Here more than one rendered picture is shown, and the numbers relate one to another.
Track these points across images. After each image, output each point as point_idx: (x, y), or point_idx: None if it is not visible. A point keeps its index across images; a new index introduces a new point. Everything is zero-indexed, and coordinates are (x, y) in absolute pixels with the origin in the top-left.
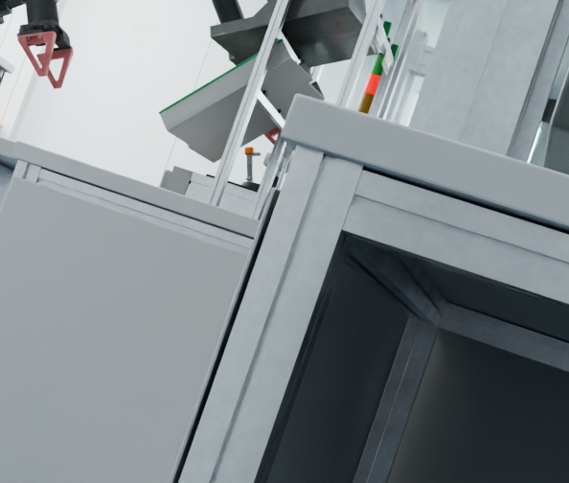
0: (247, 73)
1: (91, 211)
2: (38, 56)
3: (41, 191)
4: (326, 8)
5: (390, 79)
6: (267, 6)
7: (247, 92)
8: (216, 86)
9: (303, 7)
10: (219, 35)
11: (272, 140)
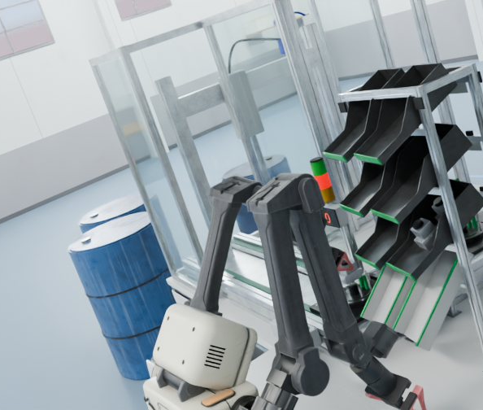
0: (454, 282)
1: None
2: (372, 396)
3: None
4: (474, 212)
5: None
6: (438, 237)
7: (474, 295)
8: (441, 304)
9: (460, 221)
10: (419, 275)
11: (345, 269)
